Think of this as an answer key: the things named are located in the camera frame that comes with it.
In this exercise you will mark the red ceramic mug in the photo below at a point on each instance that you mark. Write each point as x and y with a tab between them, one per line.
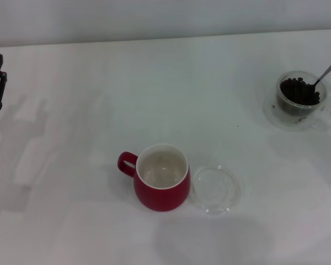
160	197

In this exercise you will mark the dark coffee beans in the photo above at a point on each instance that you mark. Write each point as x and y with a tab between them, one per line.
292	91

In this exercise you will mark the clear glass cup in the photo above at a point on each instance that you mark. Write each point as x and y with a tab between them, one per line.
295	111

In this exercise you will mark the small clear glass dish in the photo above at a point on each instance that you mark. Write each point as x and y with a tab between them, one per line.
215	190

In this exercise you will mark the clear glass saucer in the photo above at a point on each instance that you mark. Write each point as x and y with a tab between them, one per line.
270	113

